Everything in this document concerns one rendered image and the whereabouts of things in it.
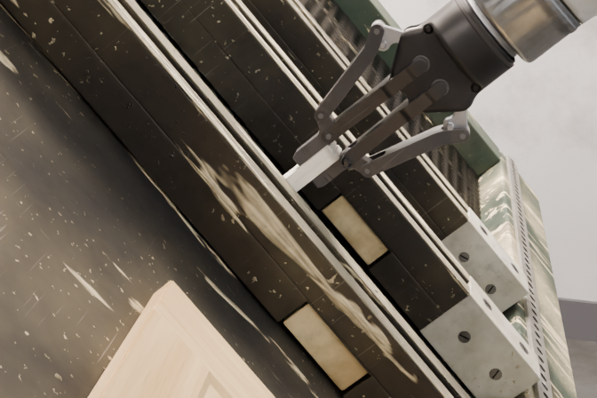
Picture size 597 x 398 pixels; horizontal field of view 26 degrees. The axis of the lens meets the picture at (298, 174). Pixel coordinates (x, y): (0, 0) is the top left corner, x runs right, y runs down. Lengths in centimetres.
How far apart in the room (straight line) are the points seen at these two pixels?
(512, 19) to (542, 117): 278
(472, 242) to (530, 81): 216
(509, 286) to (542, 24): 69
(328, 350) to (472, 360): 37
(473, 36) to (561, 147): 279
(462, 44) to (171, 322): 34
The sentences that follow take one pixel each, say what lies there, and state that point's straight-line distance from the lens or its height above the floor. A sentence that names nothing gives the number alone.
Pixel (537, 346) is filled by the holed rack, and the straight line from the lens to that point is 162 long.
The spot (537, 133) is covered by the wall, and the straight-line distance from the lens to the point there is 383.
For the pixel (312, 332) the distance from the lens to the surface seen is 109.
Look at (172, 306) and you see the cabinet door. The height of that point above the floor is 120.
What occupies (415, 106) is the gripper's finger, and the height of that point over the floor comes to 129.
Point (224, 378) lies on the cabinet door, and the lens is 90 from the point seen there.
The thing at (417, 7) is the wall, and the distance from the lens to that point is 383.
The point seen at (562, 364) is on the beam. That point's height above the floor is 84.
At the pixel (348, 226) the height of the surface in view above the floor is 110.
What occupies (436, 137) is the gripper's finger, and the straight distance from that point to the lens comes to 110.
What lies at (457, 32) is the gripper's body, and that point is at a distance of 106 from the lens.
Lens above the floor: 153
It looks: 16 degrees down
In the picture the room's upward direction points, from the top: straight up
